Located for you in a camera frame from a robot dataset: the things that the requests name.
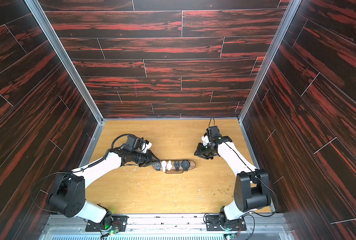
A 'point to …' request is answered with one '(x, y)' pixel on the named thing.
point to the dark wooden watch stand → (193, 165)
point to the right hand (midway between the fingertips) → (199, 153)
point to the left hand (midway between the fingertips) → (160, 161)
